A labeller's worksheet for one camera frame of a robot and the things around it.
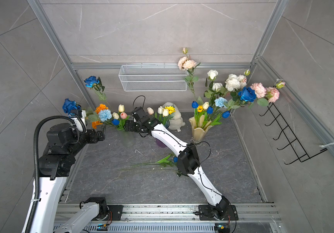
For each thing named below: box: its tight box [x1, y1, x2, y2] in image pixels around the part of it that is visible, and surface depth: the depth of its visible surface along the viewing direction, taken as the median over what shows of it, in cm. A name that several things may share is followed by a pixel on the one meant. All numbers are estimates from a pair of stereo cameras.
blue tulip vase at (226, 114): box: [221, 110, 231, 119], surface depth 75 cm
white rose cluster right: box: [224, 73, 248, 92], surface depth 75 cm
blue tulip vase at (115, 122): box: [111, 118, 120, 126], surface depth 80 cm
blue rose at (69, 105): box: [62, 98, 82, 114], surface depth 65 cm
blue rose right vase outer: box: [237, 86, 257, 102], surface depth 61 cm
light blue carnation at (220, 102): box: [214, 97, 229, 109], surface depth 74 cm
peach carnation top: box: [177, 56, 198, 71], surface depth 78 cm
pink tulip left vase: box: [119, 112, 128, 119], surface depth 78 cm
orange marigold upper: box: [95, 103, 109, 115], surface depth 76 cm
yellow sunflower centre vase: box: [165, 105, 176, 115], surface depth 85 cm
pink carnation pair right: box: [249, 82, 281, 103], surface depth 66 cm
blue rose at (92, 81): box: [83, 75, 106, 95], surface depth 75 cm
